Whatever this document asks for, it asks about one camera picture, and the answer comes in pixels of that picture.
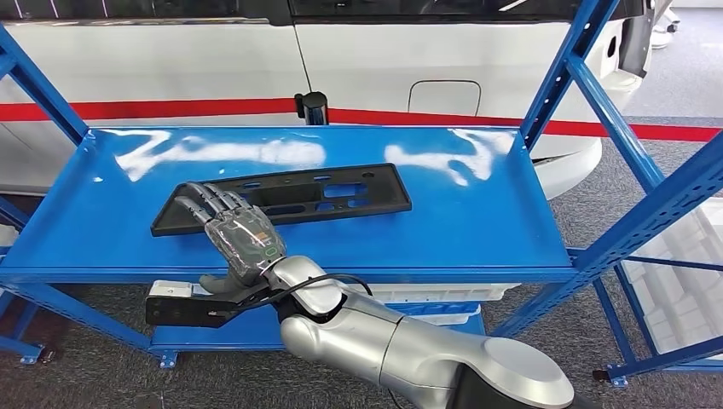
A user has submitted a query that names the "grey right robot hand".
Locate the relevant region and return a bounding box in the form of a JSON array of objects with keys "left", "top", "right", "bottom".
[{"left": 173, "top": 181, "right": 287, "bottom": 295}]

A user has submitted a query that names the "black plastic plate part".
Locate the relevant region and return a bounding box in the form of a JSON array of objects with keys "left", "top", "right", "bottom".
[{"left": 150, "top": 163, "right": 413, "bottom": 238}]

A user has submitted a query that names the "blue metal shelf rack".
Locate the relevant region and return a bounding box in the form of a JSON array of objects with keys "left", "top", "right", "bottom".
[
  {"left": 0, "top": 0, "right": 723, "bottom": 371},
  {"left": 593, "top": 254, "right": 723, "bottom": 389}
]

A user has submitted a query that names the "red barrier belt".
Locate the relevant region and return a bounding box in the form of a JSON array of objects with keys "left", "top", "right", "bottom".
[
  {"left": 0, "top": 98, "right": 298, "bottom": 123},
  {"left": 327, "top": 108, "right": 723, "bottom": 143}
]

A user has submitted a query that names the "white car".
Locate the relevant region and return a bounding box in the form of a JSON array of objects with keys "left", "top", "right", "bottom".
[{"left": 0, "top": 0, "right": 662, "bottom": 200}]

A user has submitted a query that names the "white plastic crate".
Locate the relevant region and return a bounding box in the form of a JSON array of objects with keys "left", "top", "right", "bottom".
[
  {"left": 344, "top": 282, "right": 521, "bottom": 303},
  {"left": 412, "top": 308, "right": 481, "bottom": 327}
]

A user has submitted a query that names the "white moulded foam tray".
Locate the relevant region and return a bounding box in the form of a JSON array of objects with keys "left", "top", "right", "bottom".
[{"left": 621, "top": 197, "right": 723, "bottom": 362}]

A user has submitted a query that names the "white stand base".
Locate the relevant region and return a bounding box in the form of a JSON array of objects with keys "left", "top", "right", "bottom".
[{"left": 649, "top": 5, "right": 682, "bottom": 49}]

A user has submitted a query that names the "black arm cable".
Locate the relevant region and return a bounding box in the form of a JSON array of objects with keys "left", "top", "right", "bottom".
[{"left": 225, "top": 274, "right": 374, "bottom": 312}]

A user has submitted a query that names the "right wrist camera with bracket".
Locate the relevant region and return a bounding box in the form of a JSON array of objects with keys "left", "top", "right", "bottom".
[{"left": 145, "top": 279, "right": 272, "bottom": 330}]

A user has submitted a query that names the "black stanchion post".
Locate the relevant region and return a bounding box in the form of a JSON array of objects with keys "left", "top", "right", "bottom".
[{"left": 293, "top": 91, "right": 330, "bottom": 126}]

